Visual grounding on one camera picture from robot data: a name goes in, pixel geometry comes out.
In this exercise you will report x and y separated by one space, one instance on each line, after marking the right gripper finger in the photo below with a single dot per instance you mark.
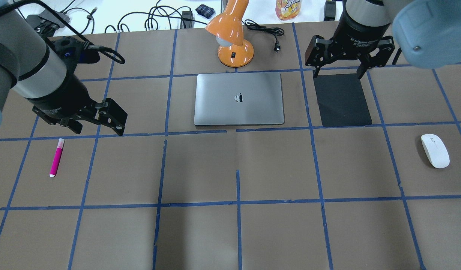
319 53
386 46

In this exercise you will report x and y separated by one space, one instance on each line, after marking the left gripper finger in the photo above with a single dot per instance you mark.
73 124
110 114

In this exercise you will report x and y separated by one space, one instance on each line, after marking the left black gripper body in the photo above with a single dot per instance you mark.
61 98

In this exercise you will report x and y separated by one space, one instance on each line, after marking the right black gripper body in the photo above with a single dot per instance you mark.
361 37

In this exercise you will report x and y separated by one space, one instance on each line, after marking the pink highlighter pen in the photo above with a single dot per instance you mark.
57 157

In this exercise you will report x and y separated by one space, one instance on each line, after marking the white computer mouse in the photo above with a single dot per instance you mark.
435 150

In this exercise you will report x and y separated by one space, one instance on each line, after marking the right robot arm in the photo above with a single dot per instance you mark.
426 32

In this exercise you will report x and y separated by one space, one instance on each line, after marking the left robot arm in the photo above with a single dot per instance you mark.
42 72

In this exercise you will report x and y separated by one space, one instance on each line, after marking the black mousepad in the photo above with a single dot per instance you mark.
341 101

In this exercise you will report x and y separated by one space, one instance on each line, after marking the black charger block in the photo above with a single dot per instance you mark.
329 10

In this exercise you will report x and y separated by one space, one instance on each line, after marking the orange snack bag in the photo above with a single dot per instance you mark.
287 9

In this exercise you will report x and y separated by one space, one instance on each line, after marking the silver laptop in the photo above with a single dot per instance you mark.
240 98

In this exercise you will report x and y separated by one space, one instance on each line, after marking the orange desk lamp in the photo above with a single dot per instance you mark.
234 51

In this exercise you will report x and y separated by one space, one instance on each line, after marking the grey usb hub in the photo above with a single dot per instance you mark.
56 18

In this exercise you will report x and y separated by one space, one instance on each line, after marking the black power adapter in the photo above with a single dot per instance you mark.
186 20

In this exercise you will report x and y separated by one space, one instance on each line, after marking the dark blue cloth pouch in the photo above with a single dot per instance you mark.
205 11

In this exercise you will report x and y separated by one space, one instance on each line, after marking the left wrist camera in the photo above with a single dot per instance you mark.
76 51

